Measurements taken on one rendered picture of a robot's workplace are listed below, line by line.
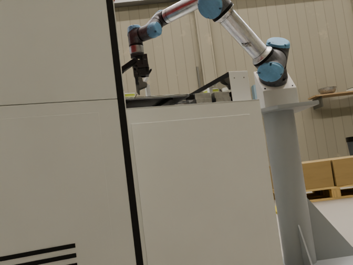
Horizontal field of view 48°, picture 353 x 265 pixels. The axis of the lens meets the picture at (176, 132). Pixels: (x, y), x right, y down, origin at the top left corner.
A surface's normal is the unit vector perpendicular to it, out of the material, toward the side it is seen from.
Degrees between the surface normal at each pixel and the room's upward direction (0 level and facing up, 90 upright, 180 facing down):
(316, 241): 90
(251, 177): 90
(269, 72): 138
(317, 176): 90
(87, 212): 90
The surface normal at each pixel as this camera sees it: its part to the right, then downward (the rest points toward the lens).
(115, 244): 0.34, -0.12
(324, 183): -0.05, -0.07
